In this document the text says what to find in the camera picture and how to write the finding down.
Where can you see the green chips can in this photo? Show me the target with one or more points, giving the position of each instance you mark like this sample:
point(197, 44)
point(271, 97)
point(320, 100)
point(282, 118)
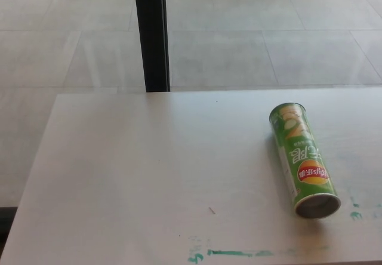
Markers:
point(300, 157)

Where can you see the black vertical post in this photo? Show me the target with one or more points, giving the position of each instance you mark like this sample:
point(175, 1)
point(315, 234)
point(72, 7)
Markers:
point(152, 35)

